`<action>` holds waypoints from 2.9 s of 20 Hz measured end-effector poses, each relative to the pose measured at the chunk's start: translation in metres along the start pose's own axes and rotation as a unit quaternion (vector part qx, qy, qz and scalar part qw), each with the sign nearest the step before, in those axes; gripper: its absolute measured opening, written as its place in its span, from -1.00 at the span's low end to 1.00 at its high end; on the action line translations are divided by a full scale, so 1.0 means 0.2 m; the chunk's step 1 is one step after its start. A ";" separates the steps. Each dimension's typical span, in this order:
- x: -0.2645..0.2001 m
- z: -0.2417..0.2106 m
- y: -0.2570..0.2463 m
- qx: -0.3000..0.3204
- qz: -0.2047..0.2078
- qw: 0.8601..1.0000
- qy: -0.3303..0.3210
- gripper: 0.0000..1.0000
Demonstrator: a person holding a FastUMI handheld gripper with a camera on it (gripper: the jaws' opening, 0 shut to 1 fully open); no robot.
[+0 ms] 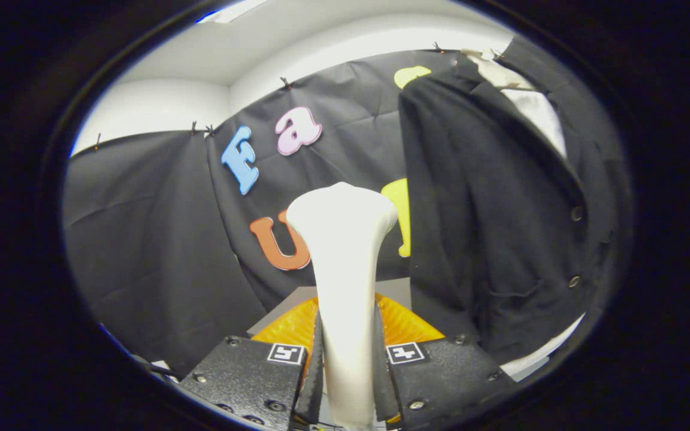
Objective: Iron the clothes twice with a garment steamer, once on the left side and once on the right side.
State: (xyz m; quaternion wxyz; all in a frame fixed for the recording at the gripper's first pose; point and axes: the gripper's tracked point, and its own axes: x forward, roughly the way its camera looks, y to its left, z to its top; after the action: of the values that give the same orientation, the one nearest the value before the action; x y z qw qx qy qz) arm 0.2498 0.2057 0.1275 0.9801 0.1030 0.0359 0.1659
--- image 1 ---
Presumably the white garment steamer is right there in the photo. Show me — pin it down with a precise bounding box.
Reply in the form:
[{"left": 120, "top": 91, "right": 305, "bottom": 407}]
[{"left": 286, "top": 181, "right": 398, "bottom": 430}]

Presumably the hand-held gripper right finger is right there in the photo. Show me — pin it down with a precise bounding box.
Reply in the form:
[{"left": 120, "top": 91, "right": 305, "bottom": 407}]
[{"left": 374, "top": 293, "right": 517, "bottom": 431}]

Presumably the long ceiling light panel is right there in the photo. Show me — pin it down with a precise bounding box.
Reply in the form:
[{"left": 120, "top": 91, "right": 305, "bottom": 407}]
[{"left": 198, "top": 0, "right": 268, "bottom": 25}]

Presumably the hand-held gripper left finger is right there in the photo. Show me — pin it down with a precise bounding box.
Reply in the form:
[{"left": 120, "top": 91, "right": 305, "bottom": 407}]
[{"left": 178, "top": 296, "right": 325, "bottom": 431}]

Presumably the grey drawer cabinet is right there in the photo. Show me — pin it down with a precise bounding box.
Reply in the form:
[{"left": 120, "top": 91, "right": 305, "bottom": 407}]
[{"left": 248, "top": 277, "right": 413, "bottom": 336}]

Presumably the black backdrop cloth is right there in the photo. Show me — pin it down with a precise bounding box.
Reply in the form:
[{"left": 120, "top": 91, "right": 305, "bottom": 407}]
[{"left": 62, "top": 49, "right": 477, "bottom": 378}]

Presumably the white mannequin torso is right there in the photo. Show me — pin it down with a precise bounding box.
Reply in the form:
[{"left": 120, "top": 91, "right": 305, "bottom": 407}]
[{"left": 459, "top": 47, "right": 586, "bottom": 381}]

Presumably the black blazer jacket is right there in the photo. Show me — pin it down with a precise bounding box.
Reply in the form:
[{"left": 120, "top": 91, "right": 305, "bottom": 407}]
[{"left": 398, "top": 36, "right": 630, "bottom": 366}]

